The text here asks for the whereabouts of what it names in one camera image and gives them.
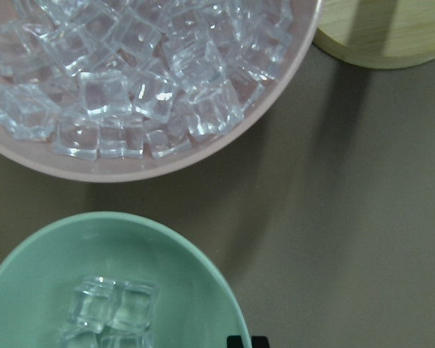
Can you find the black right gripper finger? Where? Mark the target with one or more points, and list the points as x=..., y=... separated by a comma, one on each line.
x=235, y=341

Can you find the pink ribbed ice bowl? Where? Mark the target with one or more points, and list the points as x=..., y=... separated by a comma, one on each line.
x=39, y=157

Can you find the clear ice cubes pile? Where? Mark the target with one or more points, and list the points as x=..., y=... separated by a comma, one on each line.
x=115, y=79

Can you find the wooden glass stand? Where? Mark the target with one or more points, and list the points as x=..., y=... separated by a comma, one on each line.
x=378, y=34

